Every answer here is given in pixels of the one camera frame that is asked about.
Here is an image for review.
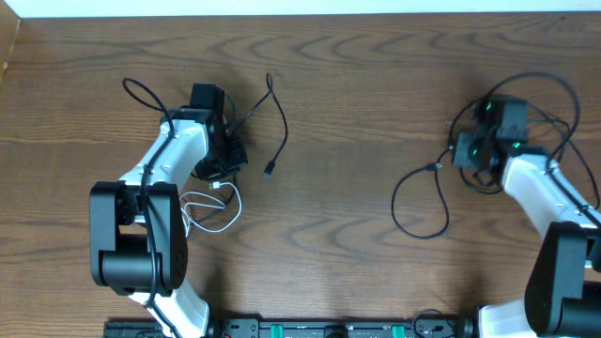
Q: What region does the white USB cable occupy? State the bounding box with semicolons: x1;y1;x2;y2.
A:
178;180;243;235

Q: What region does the black USB cable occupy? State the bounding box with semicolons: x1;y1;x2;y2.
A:
192;71;289;225

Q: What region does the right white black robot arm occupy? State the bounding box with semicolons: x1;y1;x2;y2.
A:
450;130;600;337

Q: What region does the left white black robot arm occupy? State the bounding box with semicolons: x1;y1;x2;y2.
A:
89;108;232;337

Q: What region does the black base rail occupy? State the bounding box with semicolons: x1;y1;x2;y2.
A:
102;306;576;338

